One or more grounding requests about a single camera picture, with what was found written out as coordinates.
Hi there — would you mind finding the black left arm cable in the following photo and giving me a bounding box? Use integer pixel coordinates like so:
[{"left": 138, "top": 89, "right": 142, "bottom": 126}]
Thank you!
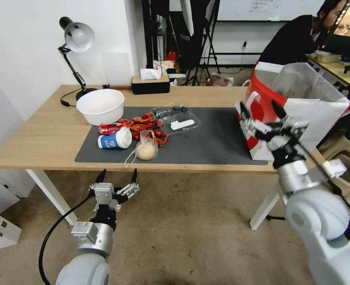
[{"left": 38, "top": 193, "right": 97, "bottom": 285}]

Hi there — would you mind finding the white tissue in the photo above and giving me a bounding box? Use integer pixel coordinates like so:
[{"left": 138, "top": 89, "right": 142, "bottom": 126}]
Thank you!
[{"left": 140, "top": 68, "right": 162, "bottom": 81}]

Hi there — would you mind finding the white photo reflector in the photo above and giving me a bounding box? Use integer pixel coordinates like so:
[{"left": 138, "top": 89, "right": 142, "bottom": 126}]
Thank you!
[{"left": 168, "top": 0, "right": 195, "bottom": 35}]

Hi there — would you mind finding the wooden table with white legs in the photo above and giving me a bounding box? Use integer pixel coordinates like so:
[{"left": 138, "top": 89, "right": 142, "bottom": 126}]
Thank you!
[{"left": 0, "top": 84, "right": 325, "bottom": 231}]

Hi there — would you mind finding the wooden side desk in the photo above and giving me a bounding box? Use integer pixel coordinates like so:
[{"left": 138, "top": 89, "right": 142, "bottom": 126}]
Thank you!
[{"left": 305, "top": 53, "right": 350, "bottom": 91}]

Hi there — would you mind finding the clear disposable takeout box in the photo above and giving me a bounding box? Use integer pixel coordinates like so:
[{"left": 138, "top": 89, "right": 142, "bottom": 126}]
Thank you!
[{"left": 150, "top": 102, "right": 203, "bottom": 137}]

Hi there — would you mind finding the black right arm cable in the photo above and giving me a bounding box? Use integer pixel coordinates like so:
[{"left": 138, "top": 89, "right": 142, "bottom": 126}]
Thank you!
[{"left": 296, "top": 139, "right": 350, "bottom": 238}]

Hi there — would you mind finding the black lamp power cable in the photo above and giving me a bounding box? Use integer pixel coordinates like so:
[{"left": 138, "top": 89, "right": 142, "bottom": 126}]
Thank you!
[{"left": 60, "top": 88, "right": 81, "bottom": 108}]

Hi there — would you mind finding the red snack wrapper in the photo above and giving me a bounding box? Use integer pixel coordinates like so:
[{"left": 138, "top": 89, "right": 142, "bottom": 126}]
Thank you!
[{"left": 99, "top": 122, "right": 131, "bottom": 135}]

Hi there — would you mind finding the black tissue box wooden lid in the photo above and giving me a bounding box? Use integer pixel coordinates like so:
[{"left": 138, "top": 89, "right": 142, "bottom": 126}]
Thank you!
[{"left": 131, "top": 75, "right": 171, "bottom": 95}]

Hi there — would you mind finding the dark grey table mat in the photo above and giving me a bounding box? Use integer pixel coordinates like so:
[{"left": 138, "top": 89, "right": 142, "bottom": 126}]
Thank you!
[{"left": 75, "top": 106, "right": 269, "bottom": 165}]

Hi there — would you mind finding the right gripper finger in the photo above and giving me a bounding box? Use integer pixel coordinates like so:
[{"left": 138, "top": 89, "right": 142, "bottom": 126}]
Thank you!
[
  {"left": 271, "top": 99, "right": 310, "bottom": 133},
  {"left": 235, "top": 101, "right": 278, "bottom": 140}
]

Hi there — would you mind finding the person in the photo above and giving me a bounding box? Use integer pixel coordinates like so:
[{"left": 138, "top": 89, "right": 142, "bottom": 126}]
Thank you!
[{"left": 256, "top": 0, "right": 350, "bottom": 65}]

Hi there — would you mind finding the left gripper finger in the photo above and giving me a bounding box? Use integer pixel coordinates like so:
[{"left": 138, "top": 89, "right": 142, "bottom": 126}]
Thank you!
[
  {"left": 88, "top": 168, "right": 107, "bottom": 191},
  {"left": 115, "top": 168, "right": 141, "bottom": 205}
]

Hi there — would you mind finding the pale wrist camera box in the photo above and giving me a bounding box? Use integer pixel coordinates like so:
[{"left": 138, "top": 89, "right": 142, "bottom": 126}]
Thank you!
[{"left": 94, "top": 183, "right": 114, "bottom": 206}]

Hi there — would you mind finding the red toy crayfish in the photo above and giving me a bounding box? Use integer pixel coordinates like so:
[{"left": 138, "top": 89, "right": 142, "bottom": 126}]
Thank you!
[
  {"left": 132, "top": 130, "right": 169, "bottom": 148},
  {"left": 120, "top": 114, "right": 164, "bottom": 132}
]

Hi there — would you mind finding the clear food container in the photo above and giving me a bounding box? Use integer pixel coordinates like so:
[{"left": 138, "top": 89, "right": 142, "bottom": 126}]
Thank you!
[{"left": 314, "top": 50, "right": 341, "bottom": 64}]

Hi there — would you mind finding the black desk lamp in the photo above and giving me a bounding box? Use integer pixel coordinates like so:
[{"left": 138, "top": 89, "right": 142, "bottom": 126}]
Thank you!
[{"left": 58, "top": 16, "right": 100, "bottom": 101}]

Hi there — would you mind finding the blue paper coffee cup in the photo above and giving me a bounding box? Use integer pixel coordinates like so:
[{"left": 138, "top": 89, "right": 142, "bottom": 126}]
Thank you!
[{"left": 97, "top": 127, "right": 133, "bottom": 150}]

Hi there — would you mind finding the white whiteboard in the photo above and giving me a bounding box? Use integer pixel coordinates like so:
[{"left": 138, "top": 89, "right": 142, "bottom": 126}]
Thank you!
[{"left": 216, "top": 0, "right": 326, "bottom": 22}]

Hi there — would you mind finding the round beige bun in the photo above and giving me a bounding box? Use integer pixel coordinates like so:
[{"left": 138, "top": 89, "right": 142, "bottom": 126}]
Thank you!
[{"left": 136, "top": 143, "right": 157, "bottom": 161}]

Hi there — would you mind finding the clear plastic bag with red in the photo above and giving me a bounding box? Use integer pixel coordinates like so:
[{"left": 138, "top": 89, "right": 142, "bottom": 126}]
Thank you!
[{"left": 207, "top": 72, "right": 235, "bottom": 87}]

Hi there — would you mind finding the black metal shelf frame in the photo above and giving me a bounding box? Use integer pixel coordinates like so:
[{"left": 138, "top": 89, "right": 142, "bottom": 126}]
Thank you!
[{"left": 141, "top": 0, "right": 170, "bottom": 70}]

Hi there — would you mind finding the red and white delivery bag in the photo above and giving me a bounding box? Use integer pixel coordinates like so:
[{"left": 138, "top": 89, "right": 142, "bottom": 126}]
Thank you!
[{"left": 235, "top": 61, "right": 350, "bottom": 165}]

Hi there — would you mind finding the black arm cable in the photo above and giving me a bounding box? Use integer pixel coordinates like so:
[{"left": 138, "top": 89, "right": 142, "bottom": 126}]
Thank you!
[
  {"left": 296, "top": 139, "right": 350, "bottom": 238},
  {"left": 38, "top": 193, "right": 97, "bottom": 285}
]

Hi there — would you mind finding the black tripod stand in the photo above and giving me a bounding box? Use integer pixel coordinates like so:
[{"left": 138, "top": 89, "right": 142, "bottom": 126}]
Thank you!
[{"left": 180, "top": 0, "right": 224, "bottom": 87}]

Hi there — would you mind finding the computer monitor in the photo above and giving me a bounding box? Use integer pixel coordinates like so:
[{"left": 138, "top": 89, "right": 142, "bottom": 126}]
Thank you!
[{"left": 320, "top": 0, "right": 350, "bottom": 57}]

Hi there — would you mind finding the thin clear plastic bag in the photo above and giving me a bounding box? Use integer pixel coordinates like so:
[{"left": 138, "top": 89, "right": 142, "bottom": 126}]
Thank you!
[{"left": 124, "top": 129, "right": 159, "bottom": 168}]

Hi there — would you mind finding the white plastic bowl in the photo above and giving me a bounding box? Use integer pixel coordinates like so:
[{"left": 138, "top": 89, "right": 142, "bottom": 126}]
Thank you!
[{"left": 76, "top": 89, "right": 125, "bottom": 127}]

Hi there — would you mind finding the beige plastic stool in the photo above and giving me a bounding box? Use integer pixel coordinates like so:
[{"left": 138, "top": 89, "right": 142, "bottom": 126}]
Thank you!
[{"left": 317, "top": 130, "right": 350, "bottom": 206}]

